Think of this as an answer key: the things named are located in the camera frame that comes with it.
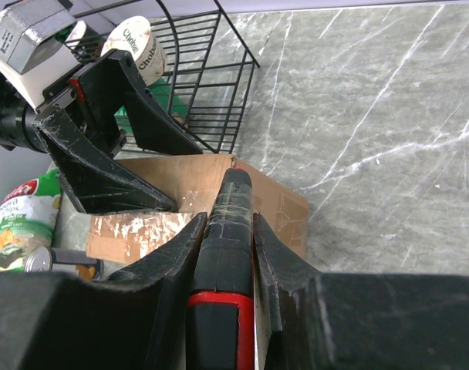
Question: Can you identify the green chips bag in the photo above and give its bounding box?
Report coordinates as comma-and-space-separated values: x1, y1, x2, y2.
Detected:
0, 170, 62, 271

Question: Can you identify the black wire basket rack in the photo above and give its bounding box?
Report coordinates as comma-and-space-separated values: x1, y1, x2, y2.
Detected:
66, 1, 260, 153

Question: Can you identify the brown cardboard express box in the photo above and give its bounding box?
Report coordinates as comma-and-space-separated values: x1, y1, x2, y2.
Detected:
86, 154, 309, 264

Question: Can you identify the silver tin can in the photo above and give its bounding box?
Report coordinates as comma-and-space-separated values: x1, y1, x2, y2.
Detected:
23, 247, 104, 280

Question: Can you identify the Chobani yogurt cup in rack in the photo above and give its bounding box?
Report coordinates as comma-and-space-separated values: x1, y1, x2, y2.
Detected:
100, 15, 167, 86

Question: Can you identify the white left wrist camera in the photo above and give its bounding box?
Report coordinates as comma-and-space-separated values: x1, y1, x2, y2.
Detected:
0, 0, 83, 111

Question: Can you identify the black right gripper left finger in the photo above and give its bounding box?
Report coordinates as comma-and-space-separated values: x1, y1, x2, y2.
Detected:
0, 213, 207, 369

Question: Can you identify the green lid canister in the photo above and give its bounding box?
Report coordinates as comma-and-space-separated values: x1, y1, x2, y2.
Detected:
114, 76, 193, 120

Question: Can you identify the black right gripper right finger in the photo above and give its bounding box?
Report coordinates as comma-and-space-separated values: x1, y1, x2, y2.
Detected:
253, 214, 469, 369

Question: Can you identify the red black utility knife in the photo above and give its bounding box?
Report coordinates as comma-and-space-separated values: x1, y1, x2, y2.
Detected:
185, 167, 255, 369

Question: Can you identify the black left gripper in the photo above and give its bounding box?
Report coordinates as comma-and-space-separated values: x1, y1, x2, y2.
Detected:
0, 49, 202, 214

